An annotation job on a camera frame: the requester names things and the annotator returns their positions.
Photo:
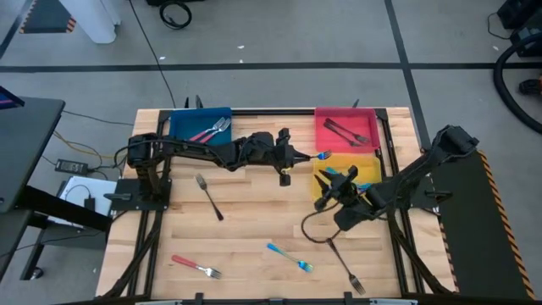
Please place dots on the black and orange item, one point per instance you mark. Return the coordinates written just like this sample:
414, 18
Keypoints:
529, 87

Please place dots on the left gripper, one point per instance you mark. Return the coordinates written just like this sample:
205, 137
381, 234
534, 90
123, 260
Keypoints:
288, 156

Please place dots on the white paper sheet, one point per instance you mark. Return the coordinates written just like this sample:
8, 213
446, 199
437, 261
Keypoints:
97, 190

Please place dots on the black hazard-striped platform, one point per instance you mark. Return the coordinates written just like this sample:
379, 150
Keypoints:
46, 17
474, 254

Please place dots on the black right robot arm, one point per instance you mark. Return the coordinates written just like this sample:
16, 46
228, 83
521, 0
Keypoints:
423, 163

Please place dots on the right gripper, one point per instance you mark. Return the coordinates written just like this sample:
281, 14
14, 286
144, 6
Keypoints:
347, 199

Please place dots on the black power brick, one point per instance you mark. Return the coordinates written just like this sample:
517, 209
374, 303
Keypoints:
72, 166

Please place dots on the iridescent blue-green fork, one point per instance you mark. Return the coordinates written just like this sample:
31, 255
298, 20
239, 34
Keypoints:
324, 155
283, 253
332, 170

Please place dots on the black equipment case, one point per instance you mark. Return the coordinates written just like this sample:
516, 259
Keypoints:
525, 17

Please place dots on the black desk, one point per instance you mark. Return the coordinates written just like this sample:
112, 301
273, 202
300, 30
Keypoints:
25, 148

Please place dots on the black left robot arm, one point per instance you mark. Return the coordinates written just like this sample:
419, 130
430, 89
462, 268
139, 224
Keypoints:
203, 150

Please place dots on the black aluminium table frame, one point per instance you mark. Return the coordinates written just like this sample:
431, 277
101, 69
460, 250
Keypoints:
271, 112

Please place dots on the white pillar base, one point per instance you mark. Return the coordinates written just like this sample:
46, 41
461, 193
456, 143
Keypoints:
93, 21

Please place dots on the red plastic bin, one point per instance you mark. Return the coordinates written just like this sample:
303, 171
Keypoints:
364, 120

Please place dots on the blue plastic bin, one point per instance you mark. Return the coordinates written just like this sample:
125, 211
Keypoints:
186, 123

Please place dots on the laptop screen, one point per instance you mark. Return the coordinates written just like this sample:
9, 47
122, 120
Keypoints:
8, 101

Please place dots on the yellow plastic bin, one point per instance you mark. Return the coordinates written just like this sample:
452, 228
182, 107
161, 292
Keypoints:
372, 169

